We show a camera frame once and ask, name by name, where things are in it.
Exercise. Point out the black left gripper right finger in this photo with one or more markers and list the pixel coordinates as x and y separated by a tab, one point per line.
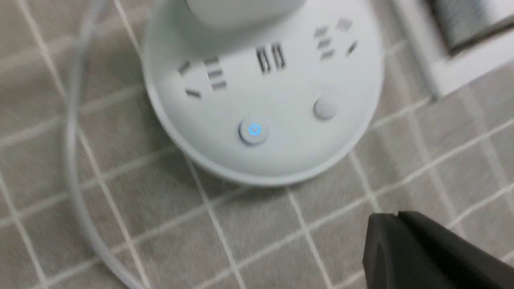
465	265

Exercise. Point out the grey checked tablecloth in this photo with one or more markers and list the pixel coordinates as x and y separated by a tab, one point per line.
175	226

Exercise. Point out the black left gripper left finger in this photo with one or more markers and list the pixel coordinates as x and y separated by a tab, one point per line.
394	259

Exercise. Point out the white desk lamp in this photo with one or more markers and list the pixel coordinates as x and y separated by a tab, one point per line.
264	92

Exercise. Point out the magazine under books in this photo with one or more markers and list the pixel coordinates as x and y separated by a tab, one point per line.
442	73

